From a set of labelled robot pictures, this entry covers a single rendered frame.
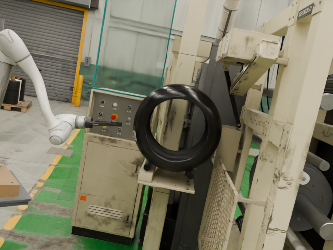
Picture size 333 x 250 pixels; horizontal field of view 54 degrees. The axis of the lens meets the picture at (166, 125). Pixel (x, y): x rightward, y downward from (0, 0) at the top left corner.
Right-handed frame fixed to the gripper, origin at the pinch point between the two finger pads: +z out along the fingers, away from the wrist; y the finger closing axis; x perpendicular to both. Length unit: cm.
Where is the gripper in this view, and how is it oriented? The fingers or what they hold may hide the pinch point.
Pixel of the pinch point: (117, 124)
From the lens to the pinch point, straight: 214.7
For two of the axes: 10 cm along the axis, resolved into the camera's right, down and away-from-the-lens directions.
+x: -0.5, 9.9, 1.4
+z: 10.0, 0.5, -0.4
